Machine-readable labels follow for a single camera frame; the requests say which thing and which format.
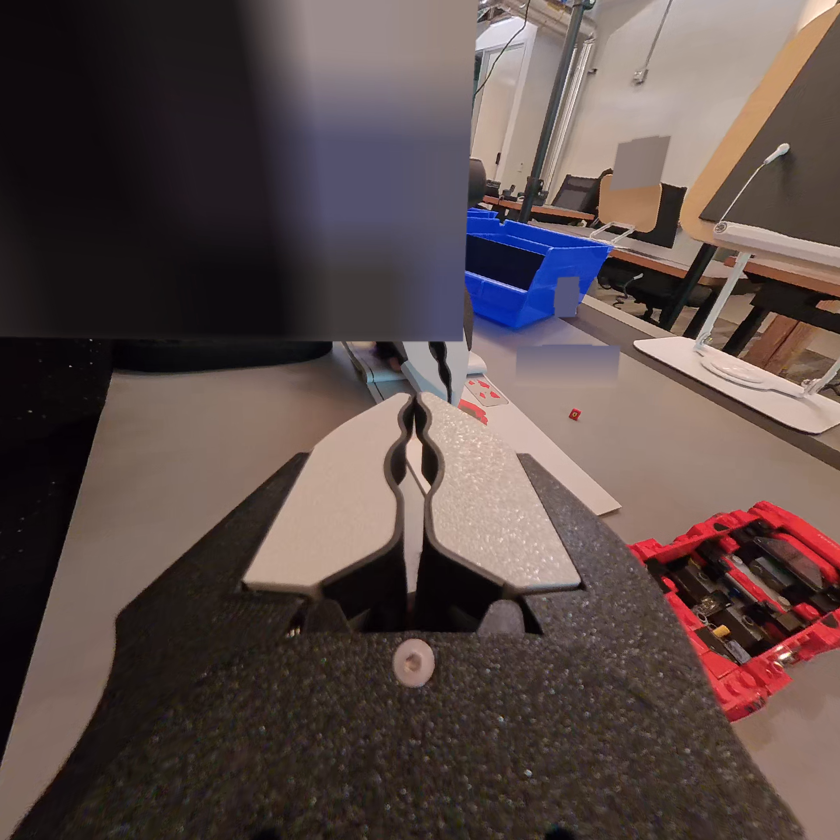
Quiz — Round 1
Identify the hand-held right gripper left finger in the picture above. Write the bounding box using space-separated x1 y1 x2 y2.
241 391 413 621

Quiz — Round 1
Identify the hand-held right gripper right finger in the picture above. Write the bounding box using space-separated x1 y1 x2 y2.
416 391 584 621

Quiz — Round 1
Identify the lego instruction booklet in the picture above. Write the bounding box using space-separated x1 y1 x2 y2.
341 341 623 519

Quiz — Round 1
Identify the red lego car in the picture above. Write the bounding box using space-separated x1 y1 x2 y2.
626 500 840 723

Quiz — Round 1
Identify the wooden office table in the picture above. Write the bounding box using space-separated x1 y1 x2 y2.
484 195 596 225

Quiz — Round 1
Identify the black office chair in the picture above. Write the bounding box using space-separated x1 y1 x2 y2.
551 174 601 212
646 182 689 249

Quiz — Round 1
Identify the wooden office desk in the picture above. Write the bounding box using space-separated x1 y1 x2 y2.
607 243 749 329

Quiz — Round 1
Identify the wooden back chair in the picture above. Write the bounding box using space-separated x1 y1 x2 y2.
594 172 664 236

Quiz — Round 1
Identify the dark green pillar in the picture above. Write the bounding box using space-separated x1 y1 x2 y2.
518 0 586 206

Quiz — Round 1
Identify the raised wooden desk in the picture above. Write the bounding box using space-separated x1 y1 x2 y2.
659 7 840 329

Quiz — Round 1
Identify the metal wall conduit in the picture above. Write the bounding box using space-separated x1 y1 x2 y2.
633 0 677 85

